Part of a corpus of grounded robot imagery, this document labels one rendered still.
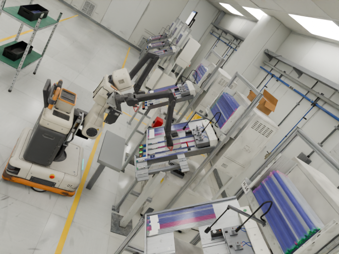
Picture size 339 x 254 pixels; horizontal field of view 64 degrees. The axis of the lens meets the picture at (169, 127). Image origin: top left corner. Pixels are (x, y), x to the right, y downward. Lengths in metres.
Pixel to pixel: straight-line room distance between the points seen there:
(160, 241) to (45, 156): 1.31
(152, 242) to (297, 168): 1.12
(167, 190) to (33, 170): 1.36
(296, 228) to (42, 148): 2.07
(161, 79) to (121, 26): 4.42
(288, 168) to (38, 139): 2.01
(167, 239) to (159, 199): 1.16
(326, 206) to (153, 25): 10.06
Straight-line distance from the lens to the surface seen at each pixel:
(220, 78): 4.08
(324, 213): 1.85
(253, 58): 6.01
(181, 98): 4.07
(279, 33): 6.11
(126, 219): 2.98
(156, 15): 11.18
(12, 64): 4.17
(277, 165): 2.00
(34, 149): 2.66
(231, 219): 2.05
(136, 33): 11.25
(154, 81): 7.36
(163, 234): 2.05
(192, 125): 3.29
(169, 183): 2.98
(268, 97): 3.35
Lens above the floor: 2.06
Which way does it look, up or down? 20 degrees down
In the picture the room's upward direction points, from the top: 35 degrees clockwise
